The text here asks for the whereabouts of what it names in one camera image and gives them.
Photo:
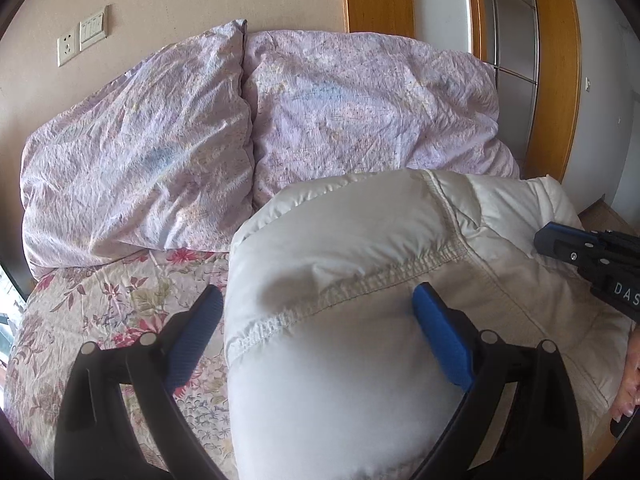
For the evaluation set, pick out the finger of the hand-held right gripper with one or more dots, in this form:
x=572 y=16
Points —
x=557 y=242

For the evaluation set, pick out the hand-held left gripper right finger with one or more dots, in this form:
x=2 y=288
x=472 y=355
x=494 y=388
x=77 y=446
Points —
x=442 y=330

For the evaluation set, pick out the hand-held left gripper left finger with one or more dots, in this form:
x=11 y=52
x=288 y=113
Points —
x=197 y=330

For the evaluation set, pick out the white down jacket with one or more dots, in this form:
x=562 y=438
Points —
x=360 y=280

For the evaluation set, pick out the person's right hand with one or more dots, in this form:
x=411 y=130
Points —
x=631 y=385

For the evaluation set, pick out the floral bedsheet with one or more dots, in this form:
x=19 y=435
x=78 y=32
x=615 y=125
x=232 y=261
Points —
x=100 y=320

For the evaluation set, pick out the window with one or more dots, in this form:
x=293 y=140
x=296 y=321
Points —
x=7 y=310

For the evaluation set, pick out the wooden frosted glass door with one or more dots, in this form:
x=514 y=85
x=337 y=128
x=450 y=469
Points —
x=515 y=35

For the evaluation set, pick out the white wall socket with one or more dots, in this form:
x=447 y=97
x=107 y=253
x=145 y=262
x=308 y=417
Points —
x=66 y=47

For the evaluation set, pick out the white wall switch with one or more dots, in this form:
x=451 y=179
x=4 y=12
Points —
x=93 y=28

